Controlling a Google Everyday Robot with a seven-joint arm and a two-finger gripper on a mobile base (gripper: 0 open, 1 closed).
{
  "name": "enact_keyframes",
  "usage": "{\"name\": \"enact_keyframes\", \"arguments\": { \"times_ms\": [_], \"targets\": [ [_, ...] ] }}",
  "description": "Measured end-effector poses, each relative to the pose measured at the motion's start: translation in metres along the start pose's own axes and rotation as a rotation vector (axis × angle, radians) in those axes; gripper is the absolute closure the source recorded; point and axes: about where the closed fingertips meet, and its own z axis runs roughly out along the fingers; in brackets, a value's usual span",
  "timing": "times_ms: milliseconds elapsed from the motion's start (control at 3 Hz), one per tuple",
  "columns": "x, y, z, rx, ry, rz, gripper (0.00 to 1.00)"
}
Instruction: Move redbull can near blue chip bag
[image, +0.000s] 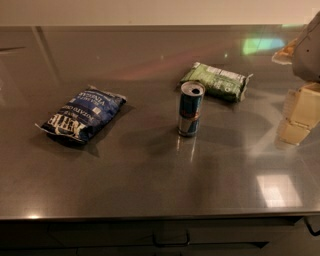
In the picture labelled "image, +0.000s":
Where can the black side handle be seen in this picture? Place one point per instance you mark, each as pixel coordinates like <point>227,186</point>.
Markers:
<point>310,229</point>

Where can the black drawer handle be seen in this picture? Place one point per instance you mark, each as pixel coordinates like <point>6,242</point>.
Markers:
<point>170,242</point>

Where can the redbull can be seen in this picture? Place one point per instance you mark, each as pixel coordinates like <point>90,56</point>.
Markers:
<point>191,97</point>

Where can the green chip bag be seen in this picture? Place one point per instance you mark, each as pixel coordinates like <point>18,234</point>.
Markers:
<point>219,83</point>

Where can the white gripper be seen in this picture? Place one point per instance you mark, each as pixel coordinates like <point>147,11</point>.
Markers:
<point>308,55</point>

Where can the blue kettle chip bag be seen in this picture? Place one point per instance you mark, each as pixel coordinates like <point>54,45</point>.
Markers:
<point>85,115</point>

